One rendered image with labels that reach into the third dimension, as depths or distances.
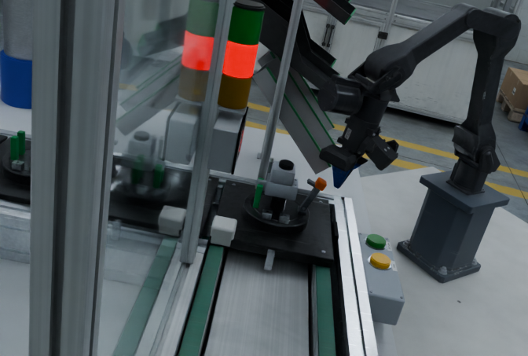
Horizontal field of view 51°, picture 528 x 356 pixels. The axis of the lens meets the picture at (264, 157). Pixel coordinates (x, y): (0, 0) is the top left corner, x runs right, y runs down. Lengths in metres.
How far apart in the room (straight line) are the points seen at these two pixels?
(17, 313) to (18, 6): 0.97
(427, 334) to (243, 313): 0.38
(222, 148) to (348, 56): 4.41
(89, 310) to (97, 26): 0.15
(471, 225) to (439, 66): 4.00
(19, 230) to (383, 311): 0.68
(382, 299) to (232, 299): 0.27
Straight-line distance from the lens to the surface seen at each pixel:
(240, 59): 0.81
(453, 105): 5.34
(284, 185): 1.10
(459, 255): 1.33
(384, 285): 1.06
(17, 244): 1.13
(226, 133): 0.81
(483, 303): 1.33
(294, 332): 0.97
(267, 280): 1.06
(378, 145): 1.05
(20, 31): 1.76
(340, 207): 1.28
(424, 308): 1.23
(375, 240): 1.17
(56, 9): 0.24
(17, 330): 1.01
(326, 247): 1.10
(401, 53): 1.03
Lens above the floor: 1.55
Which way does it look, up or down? 24 degrees down
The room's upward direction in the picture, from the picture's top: 12 degrees clockwise
